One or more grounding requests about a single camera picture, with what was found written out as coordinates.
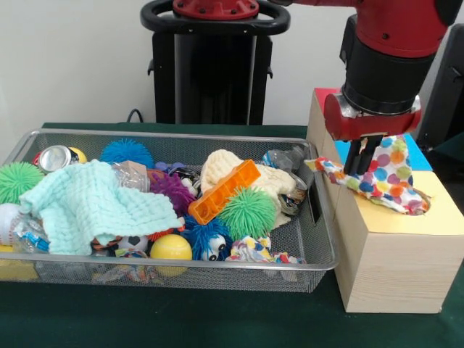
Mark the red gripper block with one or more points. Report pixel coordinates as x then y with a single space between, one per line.
377 127

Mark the white polka dot cloth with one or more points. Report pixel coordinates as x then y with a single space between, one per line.
391 177

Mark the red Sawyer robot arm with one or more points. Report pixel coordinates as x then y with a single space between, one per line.
391 21

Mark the shallow mesh bin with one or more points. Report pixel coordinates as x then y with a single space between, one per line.
319 232

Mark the wooden box with three holes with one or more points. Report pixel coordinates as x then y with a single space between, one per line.
398 272

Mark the dark green table cloth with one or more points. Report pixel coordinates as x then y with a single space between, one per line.
453 146
181 319

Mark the green spiky rubber ball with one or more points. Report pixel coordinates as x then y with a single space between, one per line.
18 181
246 214

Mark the orange plastic block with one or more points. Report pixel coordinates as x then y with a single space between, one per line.
224 188

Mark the cream knitted cloth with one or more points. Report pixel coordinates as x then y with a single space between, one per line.
217 166

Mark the blue furry toy with eyes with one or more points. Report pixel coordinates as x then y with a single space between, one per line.
203 235

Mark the purple spiky rubber ball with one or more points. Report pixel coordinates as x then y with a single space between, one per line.
172 190

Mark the smooth yellow ball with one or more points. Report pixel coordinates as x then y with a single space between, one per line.
170 248

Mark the blue spiky rubber ball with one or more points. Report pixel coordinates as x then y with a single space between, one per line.
125 154

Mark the mint green cloth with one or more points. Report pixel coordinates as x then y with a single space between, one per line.
90 203

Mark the crushed silver drink can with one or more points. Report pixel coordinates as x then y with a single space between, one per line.
56 157

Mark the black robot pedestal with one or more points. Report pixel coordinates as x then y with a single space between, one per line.
217 72

